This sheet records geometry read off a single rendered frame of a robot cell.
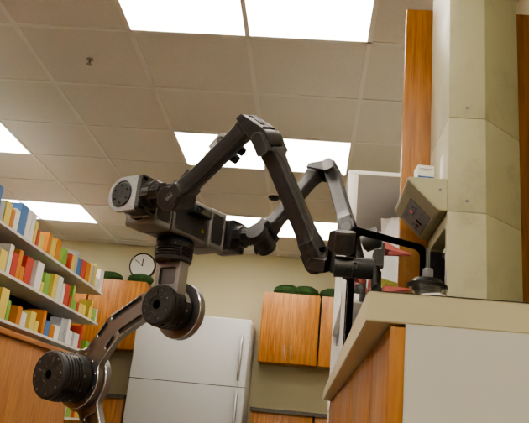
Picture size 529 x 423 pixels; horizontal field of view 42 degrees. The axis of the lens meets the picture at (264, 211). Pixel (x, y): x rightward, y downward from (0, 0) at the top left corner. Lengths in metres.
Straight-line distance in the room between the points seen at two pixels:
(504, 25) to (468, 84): 0.31
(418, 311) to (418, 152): 1.65
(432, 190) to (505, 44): 0.61
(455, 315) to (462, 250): 1.13
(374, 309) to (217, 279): 6.84
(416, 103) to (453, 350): 1.78
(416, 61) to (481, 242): 0.89
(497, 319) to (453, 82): 1.39
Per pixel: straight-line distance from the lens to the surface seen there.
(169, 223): 2.35
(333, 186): 2.54
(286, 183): 1.92
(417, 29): 2.75
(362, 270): 1.85
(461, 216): 2.06
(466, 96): 2.21
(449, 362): 0.90
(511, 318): 0.92
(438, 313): 0.90
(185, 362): 6.92
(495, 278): 2.07
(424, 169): 2.15
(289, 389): 7.49
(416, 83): 2.63
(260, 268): 7.70
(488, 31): 2.36
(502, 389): 0.91
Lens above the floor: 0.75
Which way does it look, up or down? 18 degrees up
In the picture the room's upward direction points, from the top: 6 degrees clockwise
